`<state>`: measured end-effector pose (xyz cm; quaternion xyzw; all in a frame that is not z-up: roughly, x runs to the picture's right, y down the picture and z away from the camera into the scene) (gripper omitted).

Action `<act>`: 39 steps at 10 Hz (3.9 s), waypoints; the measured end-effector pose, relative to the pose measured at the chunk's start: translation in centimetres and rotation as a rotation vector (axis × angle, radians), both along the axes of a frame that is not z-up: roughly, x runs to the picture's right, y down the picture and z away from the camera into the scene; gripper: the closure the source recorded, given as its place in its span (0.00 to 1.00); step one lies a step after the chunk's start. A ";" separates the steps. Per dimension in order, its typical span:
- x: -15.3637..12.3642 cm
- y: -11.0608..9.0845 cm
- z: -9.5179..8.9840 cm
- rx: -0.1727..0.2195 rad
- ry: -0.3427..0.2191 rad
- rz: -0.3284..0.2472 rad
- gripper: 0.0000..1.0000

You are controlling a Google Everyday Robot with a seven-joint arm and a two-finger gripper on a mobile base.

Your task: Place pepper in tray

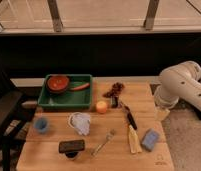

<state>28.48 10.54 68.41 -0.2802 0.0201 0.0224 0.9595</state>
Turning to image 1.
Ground black rectangular eraser block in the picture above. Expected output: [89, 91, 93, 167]
[58, 139, 85, 158]

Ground orange round fruit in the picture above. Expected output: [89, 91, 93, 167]
[96, 101, 108, 114]

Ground blue sponge block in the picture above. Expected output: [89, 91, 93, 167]
[142, 129, 159, 151]

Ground black chair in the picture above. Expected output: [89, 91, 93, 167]
[0, 59, 35, 171]

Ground dark red grape bunch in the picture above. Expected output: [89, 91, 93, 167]
[103, 82, 125, 98]

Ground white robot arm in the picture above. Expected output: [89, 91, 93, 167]
[154, 61, 201, 120]

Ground green plastic tray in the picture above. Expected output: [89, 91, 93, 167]
[38, 74, 92, 110]

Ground silver metal fork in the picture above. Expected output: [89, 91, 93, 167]
[91, 129, 116, 156]

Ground white crumpled cloth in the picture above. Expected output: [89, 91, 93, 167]
[68, 112, 91, 136]

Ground blue small cup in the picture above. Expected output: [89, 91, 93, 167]
[33, 117, 48, 134]

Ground red bowl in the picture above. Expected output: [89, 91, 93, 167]
[46, 75, 70, 93]

